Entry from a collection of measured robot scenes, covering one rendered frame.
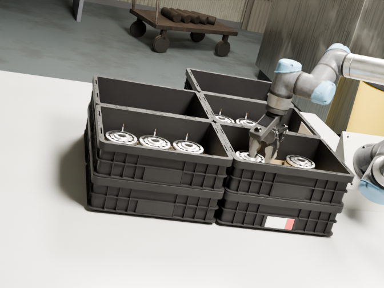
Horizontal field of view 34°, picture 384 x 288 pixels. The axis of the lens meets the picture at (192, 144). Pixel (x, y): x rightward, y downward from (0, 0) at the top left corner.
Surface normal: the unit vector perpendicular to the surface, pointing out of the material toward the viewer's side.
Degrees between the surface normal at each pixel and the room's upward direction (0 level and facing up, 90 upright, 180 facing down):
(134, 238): 0
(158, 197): 90
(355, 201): 90
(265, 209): 90
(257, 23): 90
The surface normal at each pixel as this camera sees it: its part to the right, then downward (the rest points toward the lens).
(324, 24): -0.95, -0.11
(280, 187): 0.17, 0.41
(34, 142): 0.22, -0.90
